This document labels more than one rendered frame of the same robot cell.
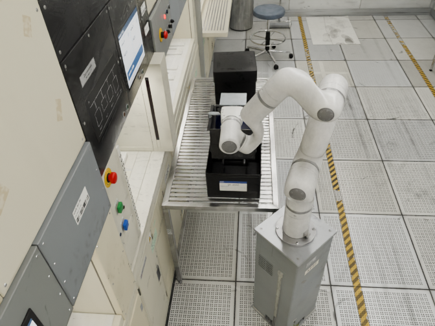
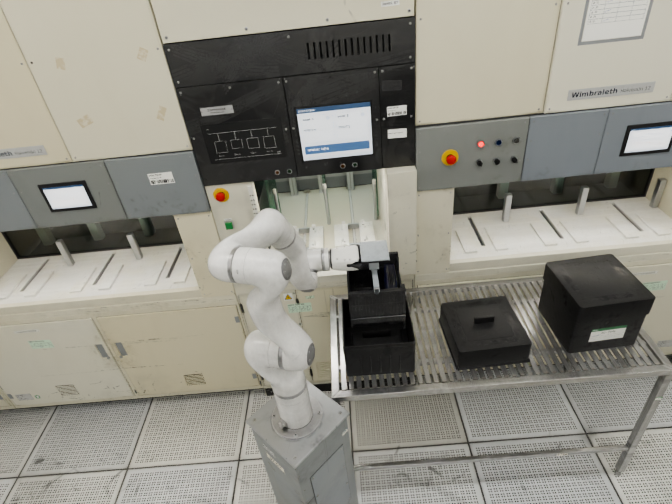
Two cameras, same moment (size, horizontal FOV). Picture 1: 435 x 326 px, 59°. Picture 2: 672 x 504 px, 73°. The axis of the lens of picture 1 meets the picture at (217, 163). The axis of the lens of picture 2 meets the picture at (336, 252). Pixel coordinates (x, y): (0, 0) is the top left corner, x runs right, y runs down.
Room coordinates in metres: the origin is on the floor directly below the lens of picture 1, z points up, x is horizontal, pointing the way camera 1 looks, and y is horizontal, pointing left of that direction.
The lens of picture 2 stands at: (1.28, -1.40, 2.23)
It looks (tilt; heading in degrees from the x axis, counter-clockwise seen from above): 35 degrees down; 86
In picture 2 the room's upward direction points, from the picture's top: 7 degrees counter-clockwise
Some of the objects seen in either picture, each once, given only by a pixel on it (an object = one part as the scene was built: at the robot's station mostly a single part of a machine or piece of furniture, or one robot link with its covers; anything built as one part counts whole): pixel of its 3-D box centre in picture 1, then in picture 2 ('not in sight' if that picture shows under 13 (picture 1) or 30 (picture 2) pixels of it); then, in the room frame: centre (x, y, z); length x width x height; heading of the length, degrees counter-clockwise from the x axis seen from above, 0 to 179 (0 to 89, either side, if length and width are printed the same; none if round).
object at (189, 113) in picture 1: (228, 173); (472, 383); (1.95, -0.07, 0.38); 1.30 x 0.60 x 0.76; 174
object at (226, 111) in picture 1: (232, 116); (343, 257); (1.39, -0.08, 1.25); 0.11 x 0.10 x 0.07; 173
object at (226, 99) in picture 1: (234, 127); (374, 284); (1.50, -0.09, 1.11); 0.24 x 0.20 x 0.32; 83
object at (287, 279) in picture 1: (289, 273); (310, 470); (1.14, -0.35, 0.38); 0.28 x 0.28 x 0.76; 39
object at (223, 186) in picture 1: (234, 167); (377, 334); (1.50, -0.09, 0.85); 0.28 x 0.28 x 0.17; 83
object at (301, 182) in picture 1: (300, 189); (274, 360); (1.11, -0.34, 1.07); 0.19 x 0.12 x 0.24; 157
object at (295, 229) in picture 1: (297, 217); (293, 401); (1.14, -0.35, 0.85); 0.19 x 0.19 x 0.18
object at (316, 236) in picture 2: not in sight; (303, 239); (1.25, 0.63, 0.89); 0.22 x 0.21 x 0.04; 84
